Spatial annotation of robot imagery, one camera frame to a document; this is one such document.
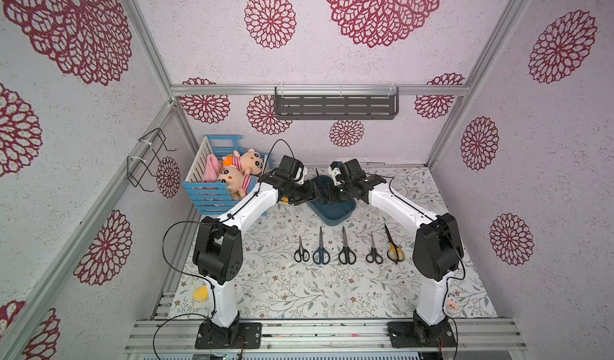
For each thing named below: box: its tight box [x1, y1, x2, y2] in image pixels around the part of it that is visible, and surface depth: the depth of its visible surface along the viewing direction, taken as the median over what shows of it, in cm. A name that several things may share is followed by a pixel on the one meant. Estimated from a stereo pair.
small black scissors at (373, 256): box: [365, 232, 384, 265], surface depth 92 cm
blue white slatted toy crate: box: [182, 134, 260, 216], surface depth 99 cm
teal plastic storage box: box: [307, 175, 357, 226], surface depth 86 cm
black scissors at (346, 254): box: [338, 225, 357, 265], surface depth 93 cm
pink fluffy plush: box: [203, 153, 223, 184], surface depth 103 cm
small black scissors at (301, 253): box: [294, 235, 311, 263], surface depth 93 cm
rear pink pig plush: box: [222, 148, 264, 176], surface depth 108 cm
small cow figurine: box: [446, 297, 460, 312], surface depth 80 cm
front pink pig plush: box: [217, 164, 252, 201], surface depth 97 cm
